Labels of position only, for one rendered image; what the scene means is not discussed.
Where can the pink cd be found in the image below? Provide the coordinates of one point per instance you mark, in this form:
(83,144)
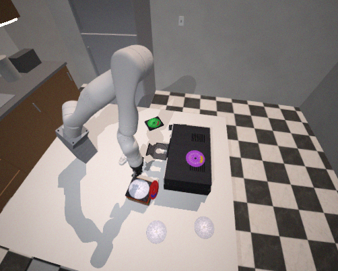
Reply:
(195,162)

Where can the red cd with blue mark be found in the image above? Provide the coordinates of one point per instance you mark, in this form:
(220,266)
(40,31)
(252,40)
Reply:
(153,193)

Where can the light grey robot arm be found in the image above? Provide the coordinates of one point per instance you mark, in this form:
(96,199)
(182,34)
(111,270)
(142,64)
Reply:
(128,66)

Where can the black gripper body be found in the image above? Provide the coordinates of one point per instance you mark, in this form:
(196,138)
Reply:
(136,169)

